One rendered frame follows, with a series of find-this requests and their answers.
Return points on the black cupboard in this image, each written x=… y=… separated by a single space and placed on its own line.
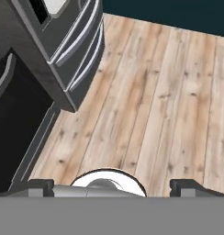
x=16 y=122

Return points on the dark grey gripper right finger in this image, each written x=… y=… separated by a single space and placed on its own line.
x=181 y=185

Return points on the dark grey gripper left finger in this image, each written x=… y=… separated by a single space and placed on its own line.
x=40 y=185

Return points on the white round object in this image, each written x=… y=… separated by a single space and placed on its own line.
x=130 y=181

